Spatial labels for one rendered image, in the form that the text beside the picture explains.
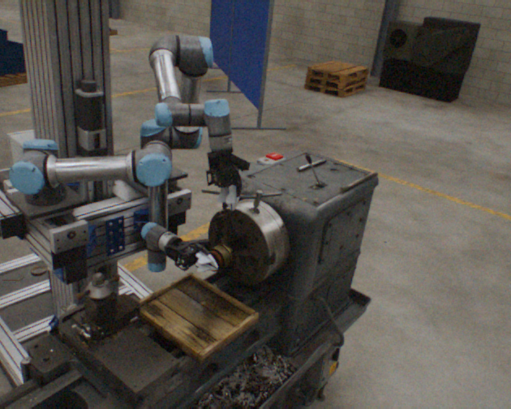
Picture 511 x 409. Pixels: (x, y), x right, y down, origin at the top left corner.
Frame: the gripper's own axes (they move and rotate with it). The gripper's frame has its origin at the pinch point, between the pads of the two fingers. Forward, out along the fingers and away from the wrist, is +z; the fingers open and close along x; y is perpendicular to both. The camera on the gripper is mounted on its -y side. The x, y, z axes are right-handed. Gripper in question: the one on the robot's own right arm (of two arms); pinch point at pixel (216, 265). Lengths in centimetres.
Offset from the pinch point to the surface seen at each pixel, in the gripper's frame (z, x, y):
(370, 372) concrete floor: 31, -109, -106
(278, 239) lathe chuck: 10.5, 7.0, -21.4
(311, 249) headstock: 18.0, 1.1, -33.5
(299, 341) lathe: 17, -50, -39
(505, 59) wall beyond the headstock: -138, -27, -1002
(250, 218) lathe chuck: 1.2, 14.1, -15.2
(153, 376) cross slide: 15.4, -11.0, 40.9
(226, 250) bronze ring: -1.1, 3.3, -6.2
